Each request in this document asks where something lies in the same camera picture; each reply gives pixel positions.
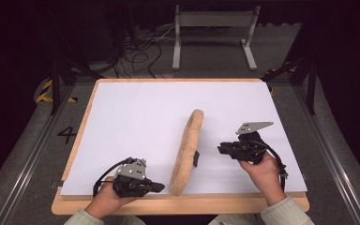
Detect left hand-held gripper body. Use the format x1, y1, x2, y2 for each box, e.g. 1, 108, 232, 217
112, 157, 153, 199

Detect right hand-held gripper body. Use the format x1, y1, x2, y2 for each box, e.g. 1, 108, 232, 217
229, 121, 275, 166

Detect person's left hand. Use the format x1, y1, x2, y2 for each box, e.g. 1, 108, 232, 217
84, 176, 139, 219

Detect person's right hand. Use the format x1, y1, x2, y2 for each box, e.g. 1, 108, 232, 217
238, 152, 287, 206

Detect yellow black hazard tape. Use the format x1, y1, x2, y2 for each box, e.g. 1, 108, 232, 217
36, 79, 78, 104
263, 66, 297, 97

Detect black stand legs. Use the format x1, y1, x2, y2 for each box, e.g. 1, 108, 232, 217
262, 51, 319, 115
47, 55, 107, 115

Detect grey metal stand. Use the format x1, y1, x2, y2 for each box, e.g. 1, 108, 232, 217
172, 4, 262, 71

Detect black equipment box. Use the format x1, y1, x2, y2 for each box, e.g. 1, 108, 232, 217
69, 6, 121, 65

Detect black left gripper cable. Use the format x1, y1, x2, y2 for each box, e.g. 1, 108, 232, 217
92, 157, 133, 199

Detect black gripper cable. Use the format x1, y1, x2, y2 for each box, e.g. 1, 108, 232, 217
249, 140, 290, 192
92, 157, 133, 199

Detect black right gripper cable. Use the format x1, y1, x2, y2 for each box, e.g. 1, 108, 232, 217
249, 140, 290, 192

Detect small metal table bracket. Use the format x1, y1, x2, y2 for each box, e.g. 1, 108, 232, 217
50, 179, 65, 190

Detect metal floor rail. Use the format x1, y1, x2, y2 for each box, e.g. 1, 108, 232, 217
292, 84, 360, 225
0, 84, 76, 225

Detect black floor cables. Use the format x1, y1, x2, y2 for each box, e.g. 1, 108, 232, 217
114, 24, 176, 79

